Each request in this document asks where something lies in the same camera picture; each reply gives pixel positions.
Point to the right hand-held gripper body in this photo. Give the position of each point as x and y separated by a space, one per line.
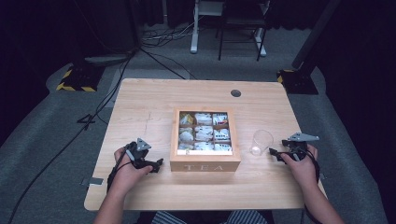
299 146

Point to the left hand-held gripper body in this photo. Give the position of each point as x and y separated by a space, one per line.
138 151

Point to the person's right hand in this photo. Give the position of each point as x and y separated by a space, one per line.
301 171

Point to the person's left hand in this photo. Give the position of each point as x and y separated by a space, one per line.
127 174

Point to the clear glass cup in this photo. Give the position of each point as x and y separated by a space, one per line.
262 141

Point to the wooden tea box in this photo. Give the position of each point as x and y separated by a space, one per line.
205 161

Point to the group of white tea bags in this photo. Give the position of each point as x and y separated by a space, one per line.
204 132

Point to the black yellow striped stand base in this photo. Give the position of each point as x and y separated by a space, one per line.
81 79
297 82

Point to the person's striped clothing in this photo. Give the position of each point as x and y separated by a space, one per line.
246 217

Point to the black chair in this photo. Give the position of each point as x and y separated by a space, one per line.
243 21

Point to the metal table bracket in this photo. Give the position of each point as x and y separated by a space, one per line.
93 181

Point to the dark slanted stand post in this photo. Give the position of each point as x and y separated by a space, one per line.
314 34

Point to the white desk frame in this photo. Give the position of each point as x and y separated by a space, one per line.
194 37

